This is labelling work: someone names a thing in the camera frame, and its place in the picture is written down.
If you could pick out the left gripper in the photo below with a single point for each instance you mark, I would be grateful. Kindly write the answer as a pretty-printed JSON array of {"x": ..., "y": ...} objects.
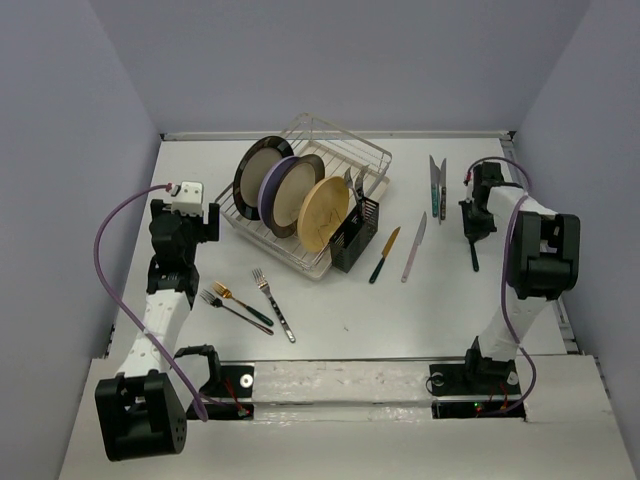
[{"x": 205, "y": 232}]

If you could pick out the black utensil caddy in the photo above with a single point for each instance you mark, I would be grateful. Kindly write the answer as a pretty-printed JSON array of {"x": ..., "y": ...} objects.
[{"x": 354, "y": 234}]

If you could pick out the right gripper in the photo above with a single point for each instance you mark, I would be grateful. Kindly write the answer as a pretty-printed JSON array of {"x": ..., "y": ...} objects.
[{"x": 472, "y": 232}]

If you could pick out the gold fork green handle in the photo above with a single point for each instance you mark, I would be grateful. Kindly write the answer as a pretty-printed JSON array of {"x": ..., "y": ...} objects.
[{"x": 226, "y": 293}]

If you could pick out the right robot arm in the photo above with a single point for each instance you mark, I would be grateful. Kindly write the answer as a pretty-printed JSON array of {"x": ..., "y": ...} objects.
[{"x": 540, "y": 260}]

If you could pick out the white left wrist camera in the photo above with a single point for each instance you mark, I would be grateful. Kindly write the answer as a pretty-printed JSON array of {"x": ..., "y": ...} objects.
[{"x": 187, "y": 198}]

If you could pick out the dark fork thin handle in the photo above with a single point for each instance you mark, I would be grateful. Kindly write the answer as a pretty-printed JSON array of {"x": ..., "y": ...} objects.
[{"x": 216, "y": 302}]

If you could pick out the grey brown plate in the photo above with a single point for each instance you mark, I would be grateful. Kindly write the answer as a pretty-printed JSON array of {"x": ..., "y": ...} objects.
[{"x": 296, "y": 182}]

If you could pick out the purple plate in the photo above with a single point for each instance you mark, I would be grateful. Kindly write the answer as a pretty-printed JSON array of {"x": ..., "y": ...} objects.
[{"x": 269, "y": 186}]

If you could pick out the knife teal handle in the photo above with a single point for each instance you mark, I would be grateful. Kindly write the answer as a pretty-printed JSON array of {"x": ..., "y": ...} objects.
[{"x": 435, "y": 187}]

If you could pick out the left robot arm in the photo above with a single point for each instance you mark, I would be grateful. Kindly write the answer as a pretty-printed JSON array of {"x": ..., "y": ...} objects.
[{"x": 143, "y": 408}]

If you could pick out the gold knife green handle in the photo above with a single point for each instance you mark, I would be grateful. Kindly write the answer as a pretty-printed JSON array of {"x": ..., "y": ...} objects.
[{"x": 384, "y": 254}]

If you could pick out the silver fork teal handle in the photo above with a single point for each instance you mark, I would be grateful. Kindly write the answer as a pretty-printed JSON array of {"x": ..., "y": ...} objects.
[{"x": 359, "y": 185}]

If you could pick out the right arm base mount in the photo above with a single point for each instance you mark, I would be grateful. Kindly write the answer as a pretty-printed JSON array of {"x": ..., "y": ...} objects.
[{"x": 479, "y": 387}]

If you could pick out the yellow plate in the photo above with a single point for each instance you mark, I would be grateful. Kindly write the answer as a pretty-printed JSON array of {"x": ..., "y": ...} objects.
[{"x": 324, "y": 209}]

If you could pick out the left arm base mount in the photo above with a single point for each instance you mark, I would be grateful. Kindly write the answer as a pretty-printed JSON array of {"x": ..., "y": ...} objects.
[{"x": 225, "y": 389}]

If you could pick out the black rimmed plate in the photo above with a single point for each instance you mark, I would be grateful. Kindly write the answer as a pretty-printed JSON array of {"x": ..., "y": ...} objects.
[{"x": 253, "y": 167}]

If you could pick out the knife dark handle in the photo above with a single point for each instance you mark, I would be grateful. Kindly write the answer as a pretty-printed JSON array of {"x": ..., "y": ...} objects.
[{"x": 442, "y": 190}]

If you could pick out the silver fork perforated handle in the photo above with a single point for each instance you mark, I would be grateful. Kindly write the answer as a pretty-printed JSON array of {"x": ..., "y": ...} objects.
[{"x": 264, "y": 287}]

